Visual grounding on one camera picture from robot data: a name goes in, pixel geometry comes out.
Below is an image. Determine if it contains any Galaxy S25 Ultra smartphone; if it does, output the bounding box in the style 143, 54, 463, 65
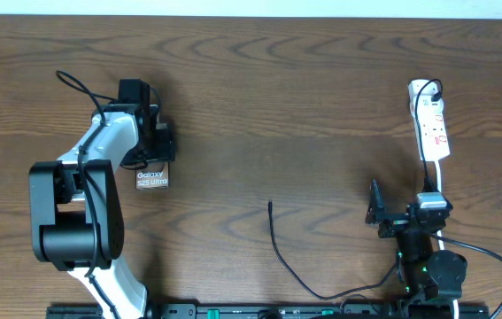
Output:
135, 162, 170, 191

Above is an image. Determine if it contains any black USB charging cable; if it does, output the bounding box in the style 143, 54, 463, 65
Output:
267, 78, 444, 301

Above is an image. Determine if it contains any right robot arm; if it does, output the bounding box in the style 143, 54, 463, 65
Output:
365, 178, 467, 318

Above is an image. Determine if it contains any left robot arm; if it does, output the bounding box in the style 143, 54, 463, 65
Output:
28, 102, 174, 318

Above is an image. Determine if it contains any white power strip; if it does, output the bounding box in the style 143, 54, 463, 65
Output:
408, 79, 450, 162

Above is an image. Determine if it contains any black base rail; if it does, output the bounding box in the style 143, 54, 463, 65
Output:
45, 301, 490, 319

